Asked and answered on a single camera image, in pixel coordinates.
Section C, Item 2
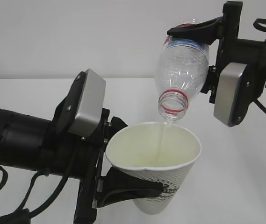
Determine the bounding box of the clear Nongfu Spring water bottle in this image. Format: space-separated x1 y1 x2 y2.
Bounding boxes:
154 18 210 128

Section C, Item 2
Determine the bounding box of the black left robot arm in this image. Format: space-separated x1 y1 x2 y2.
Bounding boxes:
0 70 164 224

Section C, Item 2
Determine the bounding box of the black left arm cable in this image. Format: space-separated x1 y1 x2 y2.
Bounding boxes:
0 151 77 224

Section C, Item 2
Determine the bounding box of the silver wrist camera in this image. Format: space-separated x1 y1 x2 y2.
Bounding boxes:
68 69 106 139
213 63 247 127

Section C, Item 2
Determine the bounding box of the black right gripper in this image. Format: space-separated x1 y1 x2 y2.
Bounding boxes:
166 1 266 126

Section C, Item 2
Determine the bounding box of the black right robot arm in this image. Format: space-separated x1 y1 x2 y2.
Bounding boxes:
167 1 266 127

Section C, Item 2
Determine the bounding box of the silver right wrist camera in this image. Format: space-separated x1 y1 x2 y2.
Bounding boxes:
213 63 247 127

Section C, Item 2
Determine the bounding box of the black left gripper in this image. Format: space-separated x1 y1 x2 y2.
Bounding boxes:
48 71 164 224

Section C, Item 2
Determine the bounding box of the white paper cup green logo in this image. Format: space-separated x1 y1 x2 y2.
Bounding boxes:
105 122 201 215

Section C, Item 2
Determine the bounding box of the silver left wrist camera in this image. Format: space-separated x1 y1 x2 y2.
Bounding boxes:
68 69 106 139

